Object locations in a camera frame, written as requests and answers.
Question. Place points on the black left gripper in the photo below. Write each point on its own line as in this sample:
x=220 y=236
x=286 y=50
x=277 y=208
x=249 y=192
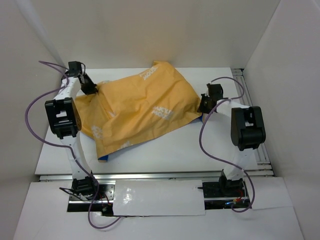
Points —
x=92 y=89

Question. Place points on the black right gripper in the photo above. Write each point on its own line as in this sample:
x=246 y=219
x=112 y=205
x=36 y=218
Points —
x=201 y=108

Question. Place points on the orange and blue pillowcase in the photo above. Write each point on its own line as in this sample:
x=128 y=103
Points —
x=137 y=108

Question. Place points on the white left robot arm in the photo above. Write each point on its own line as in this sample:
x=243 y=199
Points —
x=65 y=122

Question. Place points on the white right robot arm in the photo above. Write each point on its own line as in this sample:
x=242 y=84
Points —
x=232 y=174

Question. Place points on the white cover plate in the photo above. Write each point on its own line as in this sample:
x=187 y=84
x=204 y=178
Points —
x=148 y=198

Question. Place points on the aluminium side rail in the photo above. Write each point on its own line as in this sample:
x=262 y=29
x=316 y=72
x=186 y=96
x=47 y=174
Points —
x=247 y=125

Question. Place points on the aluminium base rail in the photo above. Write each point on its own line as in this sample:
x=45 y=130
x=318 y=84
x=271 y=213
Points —
x=214 y=197

